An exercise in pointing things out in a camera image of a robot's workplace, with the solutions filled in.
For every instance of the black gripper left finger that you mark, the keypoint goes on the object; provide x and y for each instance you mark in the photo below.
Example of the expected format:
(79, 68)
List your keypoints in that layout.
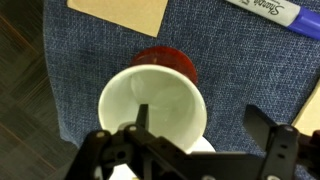
(160, 156)

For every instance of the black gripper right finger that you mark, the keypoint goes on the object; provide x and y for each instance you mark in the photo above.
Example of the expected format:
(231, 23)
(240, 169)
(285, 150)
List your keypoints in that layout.
(280, 150)

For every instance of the red mug white inside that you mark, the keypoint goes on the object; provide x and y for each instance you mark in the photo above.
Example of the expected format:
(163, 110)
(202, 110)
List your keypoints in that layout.
(166, 96)

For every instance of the brown paper envelope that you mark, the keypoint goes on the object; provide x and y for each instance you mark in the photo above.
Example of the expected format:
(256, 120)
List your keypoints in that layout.
(311, 113)

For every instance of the round table blue cloth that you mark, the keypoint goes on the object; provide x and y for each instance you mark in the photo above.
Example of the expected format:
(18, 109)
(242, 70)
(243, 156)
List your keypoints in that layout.
(233, 66)

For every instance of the blue Sharpie marker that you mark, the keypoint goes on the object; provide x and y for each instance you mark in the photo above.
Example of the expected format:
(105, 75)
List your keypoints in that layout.
(280, 13)

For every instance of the brown paper napkin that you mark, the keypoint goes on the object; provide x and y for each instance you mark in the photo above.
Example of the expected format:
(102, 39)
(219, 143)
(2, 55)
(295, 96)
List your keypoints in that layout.
(126, 11)

